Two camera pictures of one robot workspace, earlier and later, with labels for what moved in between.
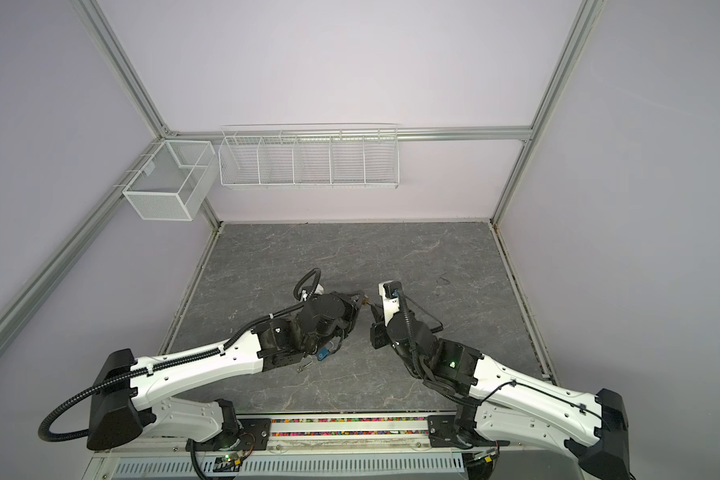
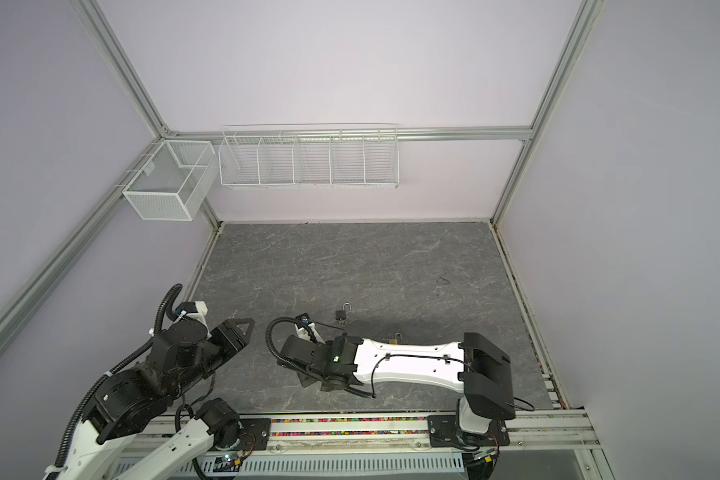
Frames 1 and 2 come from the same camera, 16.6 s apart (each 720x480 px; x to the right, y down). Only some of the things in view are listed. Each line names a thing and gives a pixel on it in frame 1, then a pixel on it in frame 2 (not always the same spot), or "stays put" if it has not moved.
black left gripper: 351,307 -> 232,339
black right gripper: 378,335 -> 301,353
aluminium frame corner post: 94,19 stays put
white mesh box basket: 171,181 stays put
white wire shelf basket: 359,156 stays put
